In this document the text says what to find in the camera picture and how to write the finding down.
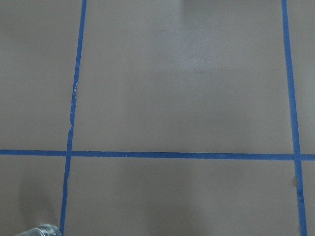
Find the clear glass sauce bottle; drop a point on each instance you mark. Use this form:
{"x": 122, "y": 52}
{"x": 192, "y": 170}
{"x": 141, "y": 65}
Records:
{"x": 42, "y": 230}

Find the brown paper table cover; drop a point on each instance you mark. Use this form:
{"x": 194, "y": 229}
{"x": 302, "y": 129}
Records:
{"x": 158, "y": 117}

